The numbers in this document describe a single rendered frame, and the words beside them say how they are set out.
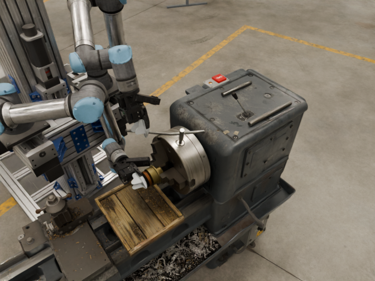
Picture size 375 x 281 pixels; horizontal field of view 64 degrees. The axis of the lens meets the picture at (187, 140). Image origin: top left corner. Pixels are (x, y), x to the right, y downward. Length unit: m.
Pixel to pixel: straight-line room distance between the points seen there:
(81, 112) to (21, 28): 0.58
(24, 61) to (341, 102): 3.38
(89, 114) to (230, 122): 0.63
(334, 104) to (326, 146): 0.77
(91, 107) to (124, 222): 0.57
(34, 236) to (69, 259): 0.26
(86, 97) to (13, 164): 1.78
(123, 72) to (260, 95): 0.80
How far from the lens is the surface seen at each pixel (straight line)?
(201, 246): 1.79
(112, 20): 1.56
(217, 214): 1.69
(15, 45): 1.74
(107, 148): 1.53
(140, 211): 1.54
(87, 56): 1.19
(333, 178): 3.09
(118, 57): 1.08
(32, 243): 1.57
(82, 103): 1.31
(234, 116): 1.45
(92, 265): 1.36
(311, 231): 2.67
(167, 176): 1.38
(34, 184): 2.76
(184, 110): 1.49
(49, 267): 1.57
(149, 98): 1.17
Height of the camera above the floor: 2.17
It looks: 44 degrees down
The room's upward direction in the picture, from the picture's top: straight up
